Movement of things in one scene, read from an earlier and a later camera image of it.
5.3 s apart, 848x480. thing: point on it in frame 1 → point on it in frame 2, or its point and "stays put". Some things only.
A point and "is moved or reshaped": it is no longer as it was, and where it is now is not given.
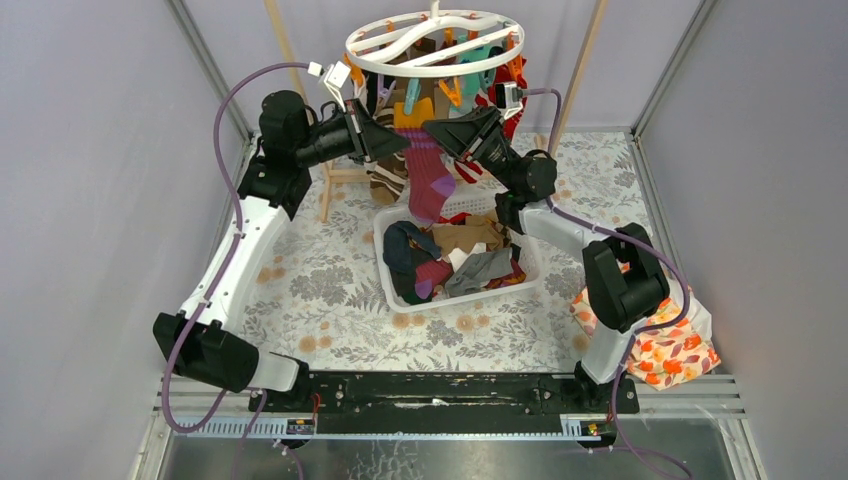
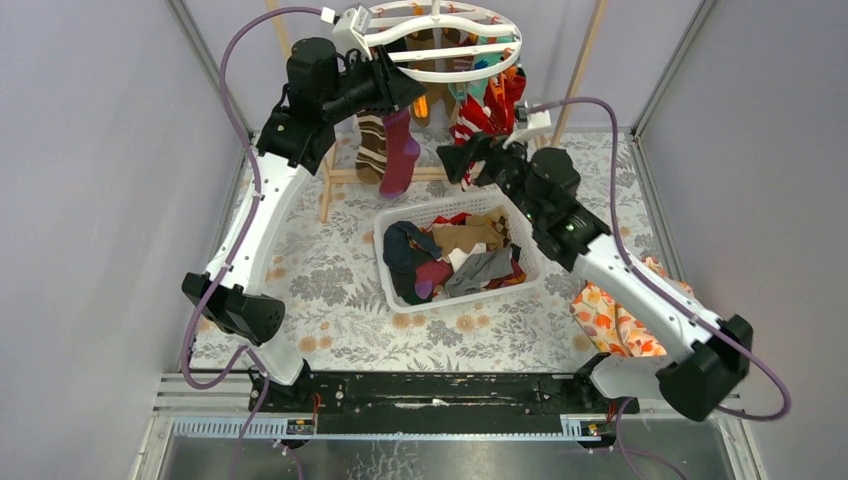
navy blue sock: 401,240 stays put
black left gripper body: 359,132 → 383,80
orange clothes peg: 454,94 → 420,106
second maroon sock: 430,274 stays put
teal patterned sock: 474,83 → 480,62
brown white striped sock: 388,173 is moved or reshaped
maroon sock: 429,181 → 401,151
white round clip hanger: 433,42 is moved or reshaped
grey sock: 473,271 stays put
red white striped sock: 506,97 stays put
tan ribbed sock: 460,237 stays put
